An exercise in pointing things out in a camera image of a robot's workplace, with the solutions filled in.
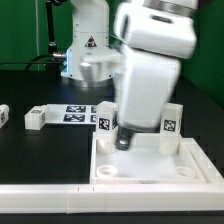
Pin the white base tag plate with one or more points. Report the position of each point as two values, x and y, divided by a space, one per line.
71 114

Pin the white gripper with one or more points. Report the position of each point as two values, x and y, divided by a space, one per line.
147 85

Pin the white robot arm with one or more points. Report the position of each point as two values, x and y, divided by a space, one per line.
155 35

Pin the white square table top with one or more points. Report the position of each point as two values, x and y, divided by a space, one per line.
143 163

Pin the white L-shaped obstacle fence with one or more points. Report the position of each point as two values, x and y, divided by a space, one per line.
86 198

